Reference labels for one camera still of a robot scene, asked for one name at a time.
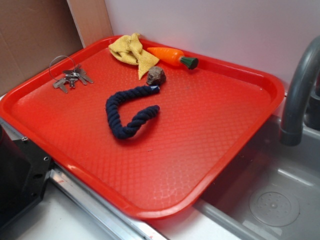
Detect silver keys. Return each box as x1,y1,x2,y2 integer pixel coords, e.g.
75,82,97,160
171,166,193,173
48,55,94,94

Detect brown rock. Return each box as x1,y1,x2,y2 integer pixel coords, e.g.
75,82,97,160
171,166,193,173
146,66,167,86

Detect red plastic tray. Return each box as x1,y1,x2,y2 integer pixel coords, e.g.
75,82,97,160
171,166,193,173
0,37,285,220

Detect orange toy carrot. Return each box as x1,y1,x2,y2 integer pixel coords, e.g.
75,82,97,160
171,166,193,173
146,47,199,70

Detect yellow cloth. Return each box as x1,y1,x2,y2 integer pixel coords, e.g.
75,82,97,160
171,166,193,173
108,33,160,80

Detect grey sink basin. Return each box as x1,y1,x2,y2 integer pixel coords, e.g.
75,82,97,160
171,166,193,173
194,116,320,240

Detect grey faucet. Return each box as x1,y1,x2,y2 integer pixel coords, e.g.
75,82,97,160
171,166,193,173
279,36,320,146

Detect brown cardboard panel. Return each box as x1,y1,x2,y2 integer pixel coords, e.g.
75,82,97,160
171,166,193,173
0,0,113,95

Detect dark blue rope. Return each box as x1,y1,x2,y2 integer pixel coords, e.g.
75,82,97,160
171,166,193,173
105,84,161,140

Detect silver metal rail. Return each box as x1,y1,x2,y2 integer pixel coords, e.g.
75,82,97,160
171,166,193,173
0,117,163,240

